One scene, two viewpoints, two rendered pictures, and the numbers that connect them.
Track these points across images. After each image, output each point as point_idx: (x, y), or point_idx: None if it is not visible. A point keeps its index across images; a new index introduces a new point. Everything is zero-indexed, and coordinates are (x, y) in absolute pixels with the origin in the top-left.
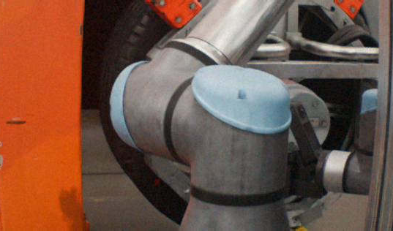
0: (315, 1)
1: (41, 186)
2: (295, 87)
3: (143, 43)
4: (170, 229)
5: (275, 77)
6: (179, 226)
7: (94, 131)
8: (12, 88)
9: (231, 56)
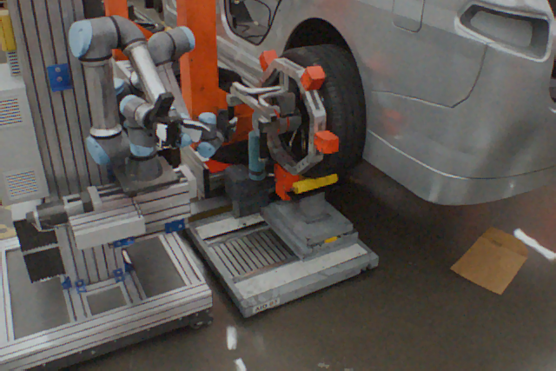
0: (294, 76)
1: (187, 102)
2: None
3: None
4: (504, 198)
5: (115, 86)
6: (512, 201)
7: None
8: (182, 70)
9: (137, 79)
